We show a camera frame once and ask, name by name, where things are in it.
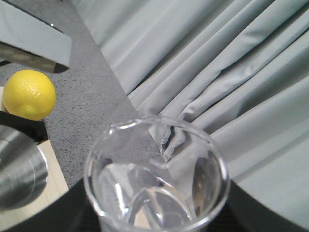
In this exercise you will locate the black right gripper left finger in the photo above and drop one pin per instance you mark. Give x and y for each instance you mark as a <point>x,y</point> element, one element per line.
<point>72,212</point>

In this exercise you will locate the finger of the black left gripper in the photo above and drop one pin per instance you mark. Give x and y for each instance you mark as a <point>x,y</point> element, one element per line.
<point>36,130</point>

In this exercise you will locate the grey curtain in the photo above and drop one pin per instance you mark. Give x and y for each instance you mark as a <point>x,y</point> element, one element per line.
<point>239,70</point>

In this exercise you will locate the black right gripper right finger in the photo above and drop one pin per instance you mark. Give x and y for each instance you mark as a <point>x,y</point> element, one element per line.
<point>260,210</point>

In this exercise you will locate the clear glass beaker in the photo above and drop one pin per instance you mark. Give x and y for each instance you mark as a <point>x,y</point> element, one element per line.
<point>155,174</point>

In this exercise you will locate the silver double jigger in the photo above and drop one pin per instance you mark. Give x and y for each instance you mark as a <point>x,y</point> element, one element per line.
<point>23,169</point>

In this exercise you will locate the grey box on counter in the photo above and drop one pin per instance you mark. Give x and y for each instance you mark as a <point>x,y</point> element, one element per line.
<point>32,42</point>

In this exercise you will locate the light wooden cutting board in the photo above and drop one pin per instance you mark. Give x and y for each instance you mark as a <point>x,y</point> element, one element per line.
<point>56,187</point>

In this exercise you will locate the yellow lemon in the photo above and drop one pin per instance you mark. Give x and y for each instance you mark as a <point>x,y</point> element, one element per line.
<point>29,94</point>

